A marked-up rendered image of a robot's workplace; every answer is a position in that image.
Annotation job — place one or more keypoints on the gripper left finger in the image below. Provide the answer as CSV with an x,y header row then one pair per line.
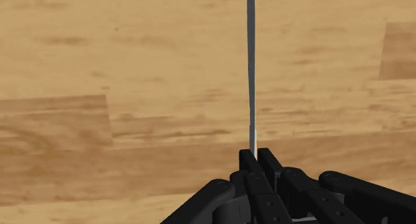
x,y
256,190

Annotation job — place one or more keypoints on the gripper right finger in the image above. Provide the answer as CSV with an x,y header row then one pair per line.
x,y
325,197

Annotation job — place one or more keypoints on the thin grey utensil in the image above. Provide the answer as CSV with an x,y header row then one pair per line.
x,y
251,70

